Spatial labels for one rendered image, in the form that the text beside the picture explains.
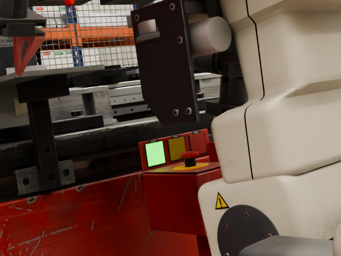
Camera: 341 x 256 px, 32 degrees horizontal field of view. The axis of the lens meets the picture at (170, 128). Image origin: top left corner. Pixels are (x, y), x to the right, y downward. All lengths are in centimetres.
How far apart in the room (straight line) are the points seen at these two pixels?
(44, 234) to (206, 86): 65
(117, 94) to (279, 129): 110
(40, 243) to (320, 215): 64
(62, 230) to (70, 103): 31
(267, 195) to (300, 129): 9
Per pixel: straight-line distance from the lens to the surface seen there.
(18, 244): 119
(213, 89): 163
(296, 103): 72
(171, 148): 123
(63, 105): 136
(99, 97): 141
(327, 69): 75
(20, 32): 90
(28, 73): 105
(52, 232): 122
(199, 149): 129
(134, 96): 178
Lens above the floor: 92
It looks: 3 degrees down
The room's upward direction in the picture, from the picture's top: 8 degrees counter-clockwise
